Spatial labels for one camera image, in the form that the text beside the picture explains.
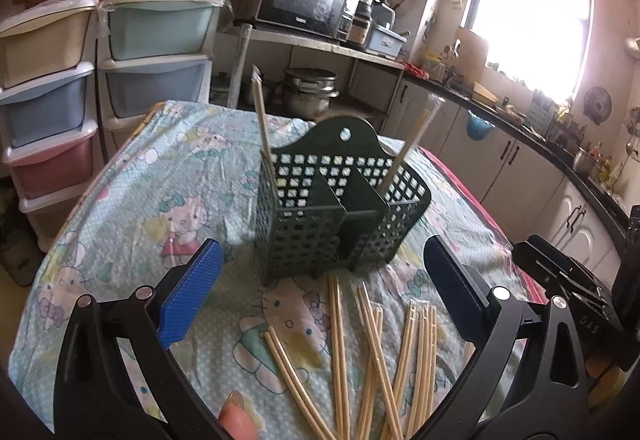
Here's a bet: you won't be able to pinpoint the right plastic drawer tower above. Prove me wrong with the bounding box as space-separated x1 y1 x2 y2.
96 0 230 154

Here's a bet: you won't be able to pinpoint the green plastic utensil basket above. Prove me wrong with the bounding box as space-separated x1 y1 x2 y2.
255 116 432 282

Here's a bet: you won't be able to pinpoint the white kitchen cabinets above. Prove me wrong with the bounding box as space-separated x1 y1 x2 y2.
383 78 625 285

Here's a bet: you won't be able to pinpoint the left hand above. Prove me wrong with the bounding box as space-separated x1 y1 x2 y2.
218 390 258 440

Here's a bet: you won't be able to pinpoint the blue plastic tray box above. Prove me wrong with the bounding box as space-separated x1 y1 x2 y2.
364 24 407 60

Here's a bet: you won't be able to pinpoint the plastic drawer tower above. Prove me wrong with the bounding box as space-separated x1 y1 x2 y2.
1 0 103 250
96 0 230 154

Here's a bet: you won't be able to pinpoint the window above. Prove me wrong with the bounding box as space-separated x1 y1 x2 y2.
465 0 592 102

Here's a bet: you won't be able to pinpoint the left plastic drawer tower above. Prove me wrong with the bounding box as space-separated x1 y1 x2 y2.
1 0 103 250

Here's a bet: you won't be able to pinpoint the Hello Kitty tablecloth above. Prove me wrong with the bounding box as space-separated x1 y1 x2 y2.
9 101 540 439

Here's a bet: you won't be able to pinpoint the blue hanging bin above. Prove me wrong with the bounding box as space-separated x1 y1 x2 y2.
466 111 495 142

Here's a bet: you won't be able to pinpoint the chopstick pair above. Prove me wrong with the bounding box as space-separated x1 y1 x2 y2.
406 304 437 439
356 282 402 439
376 94 444 196
265 326 337 440
328 275 350 439
393 299 421 439
250 65 276 179

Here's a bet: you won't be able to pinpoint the stacked steel pots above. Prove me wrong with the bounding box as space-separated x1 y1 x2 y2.
280 67 340 120

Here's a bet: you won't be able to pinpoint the metal shelf rack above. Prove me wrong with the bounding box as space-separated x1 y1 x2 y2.
214 24 404 122

